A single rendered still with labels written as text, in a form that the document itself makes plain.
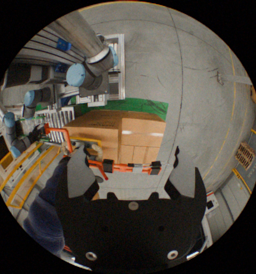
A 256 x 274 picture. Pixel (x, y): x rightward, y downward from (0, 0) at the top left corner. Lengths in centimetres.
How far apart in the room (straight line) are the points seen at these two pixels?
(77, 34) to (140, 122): 108
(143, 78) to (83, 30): 147
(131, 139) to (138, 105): 69
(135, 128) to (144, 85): 84
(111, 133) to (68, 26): 76
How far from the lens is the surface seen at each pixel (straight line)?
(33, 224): 51
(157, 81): 173
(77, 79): 44
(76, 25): 32
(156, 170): 67
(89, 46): 36
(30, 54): 49
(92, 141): 70
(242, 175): 948
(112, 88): 145
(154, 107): 171
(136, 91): 163
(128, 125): 115
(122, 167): 64
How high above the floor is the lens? 163
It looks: 62 degrees down
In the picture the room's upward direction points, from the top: 175 degrees counter-clockwise
